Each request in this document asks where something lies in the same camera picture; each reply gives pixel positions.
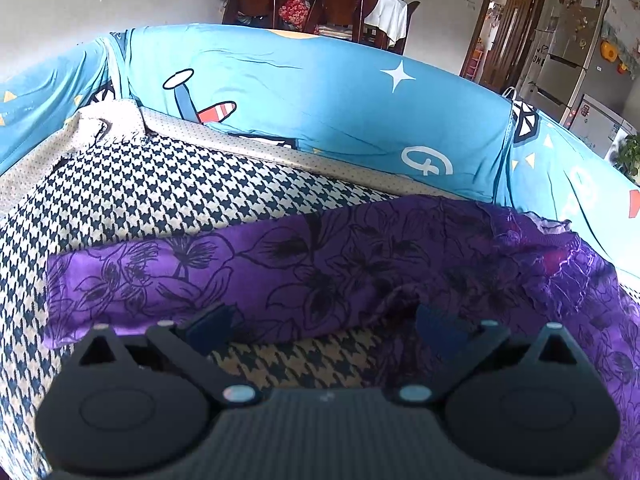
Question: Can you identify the dark wooden chair behind table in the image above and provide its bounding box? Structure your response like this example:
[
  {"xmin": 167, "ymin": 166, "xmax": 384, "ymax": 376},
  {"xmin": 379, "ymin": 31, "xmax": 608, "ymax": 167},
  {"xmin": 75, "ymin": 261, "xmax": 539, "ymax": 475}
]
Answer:
[{"xmin": 389, "ymin": 0, "xmax": 422, "ymax": 58}]

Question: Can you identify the purple floral red-lined garment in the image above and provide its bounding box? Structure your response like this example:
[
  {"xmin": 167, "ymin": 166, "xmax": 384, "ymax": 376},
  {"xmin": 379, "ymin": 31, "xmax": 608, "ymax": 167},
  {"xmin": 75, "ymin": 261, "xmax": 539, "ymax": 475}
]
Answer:
[{"xmin": 43, "ymin": 195, "xmax": 639, "ymax": 479}]

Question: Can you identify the blue cartoon print sofa backrest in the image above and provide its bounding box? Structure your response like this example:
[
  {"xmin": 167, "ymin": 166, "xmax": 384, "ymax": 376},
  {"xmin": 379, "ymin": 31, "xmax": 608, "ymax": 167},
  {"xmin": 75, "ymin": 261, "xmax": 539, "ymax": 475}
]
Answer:
[{"xmin": 1, "ymin": 24, "xmax": 639, "ymax": 289}]

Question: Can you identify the brown wooden chair right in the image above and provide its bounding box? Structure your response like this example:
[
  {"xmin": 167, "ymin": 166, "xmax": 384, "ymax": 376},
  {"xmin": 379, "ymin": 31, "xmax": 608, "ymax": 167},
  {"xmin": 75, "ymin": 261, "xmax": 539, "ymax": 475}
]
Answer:
[{"xmin": 304, "ymin": 0, "xmax": 382, "ymax": 44}]

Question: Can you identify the silver refrigerator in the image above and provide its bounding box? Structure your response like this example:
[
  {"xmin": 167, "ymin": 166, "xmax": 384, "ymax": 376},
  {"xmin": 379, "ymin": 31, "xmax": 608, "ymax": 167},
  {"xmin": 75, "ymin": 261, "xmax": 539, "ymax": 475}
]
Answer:
[{"xmin": 521, "ymin": 0, "xmax": 632, "ymax": 124}]

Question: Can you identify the houndstooth sofa seat cover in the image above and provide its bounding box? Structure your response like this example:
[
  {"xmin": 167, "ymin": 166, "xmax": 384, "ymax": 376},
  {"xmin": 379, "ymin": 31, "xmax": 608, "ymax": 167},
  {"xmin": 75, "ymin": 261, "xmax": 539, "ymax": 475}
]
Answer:
[{"xmin": 0, "ymin": 98, "xmax": 640, "ymax": 480}]

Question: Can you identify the green potted plant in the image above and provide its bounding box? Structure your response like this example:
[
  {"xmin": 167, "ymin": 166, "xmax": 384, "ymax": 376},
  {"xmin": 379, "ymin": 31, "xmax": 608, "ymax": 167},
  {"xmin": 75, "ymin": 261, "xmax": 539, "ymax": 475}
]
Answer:
[{"xmin": 613, "ymin": 133, "xmax": 640, "ymax": 184}]

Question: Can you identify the white clothed dining table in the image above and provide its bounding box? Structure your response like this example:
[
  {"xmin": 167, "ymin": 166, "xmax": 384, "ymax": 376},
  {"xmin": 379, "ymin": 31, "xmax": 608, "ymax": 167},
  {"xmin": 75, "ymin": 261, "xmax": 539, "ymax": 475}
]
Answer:
[{"xmin": 364, "ymin": 0, "xmax": 408, "ymax": 44}]

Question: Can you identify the white chest freezer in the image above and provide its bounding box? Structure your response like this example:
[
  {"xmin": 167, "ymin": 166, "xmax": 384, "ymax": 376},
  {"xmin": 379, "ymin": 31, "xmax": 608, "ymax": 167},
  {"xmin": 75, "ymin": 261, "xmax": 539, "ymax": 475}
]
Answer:
[{"xmin": 567, "ymin": 94, "xmax": 637, "ymax": 162}]

